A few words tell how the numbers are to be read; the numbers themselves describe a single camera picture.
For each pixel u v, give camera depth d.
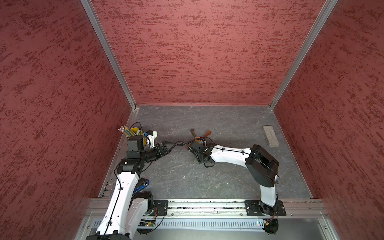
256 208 0.74
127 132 0.87
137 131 0.92
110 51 0.88
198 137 1.01
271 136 1.00
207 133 1.03
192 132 1.03
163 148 0.66
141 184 0.78
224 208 0.76
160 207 0.72
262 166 0.48
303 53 0.89
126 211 0.45
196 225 0.77
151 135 0.71
